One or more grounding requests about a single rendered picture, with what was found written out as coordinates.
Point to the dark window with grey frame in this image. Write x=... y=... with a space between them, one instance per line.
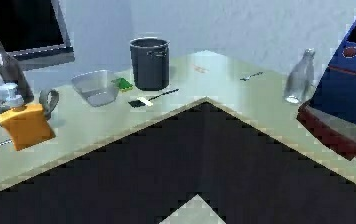
x=22 y=30

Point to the grey mug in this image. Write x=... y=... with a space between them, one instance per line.
x=49 y=100

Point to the pale green corner worktop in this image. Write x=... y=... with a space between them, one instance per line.
x=219 y=80

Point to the blue and red appliance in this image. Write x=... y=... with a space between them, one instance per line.
x=342 y=96

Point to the dark grey cooking pot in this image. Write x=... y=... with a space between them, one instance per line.
x=150 y=65

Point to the dark glass wine bottle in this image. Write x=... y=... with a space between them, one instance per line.
x=10 y=68

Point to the black and white spatula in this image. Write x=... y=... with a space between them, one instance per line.
x=142 y=101

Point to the clear glass bottle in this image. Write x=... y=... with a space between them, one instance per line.
x=299 y=78

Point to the grey metal bowl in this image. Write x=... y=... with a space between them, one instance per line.
x=94 y=87

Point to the small dark fork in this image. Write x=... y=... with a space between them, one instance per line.
x=251 y=77

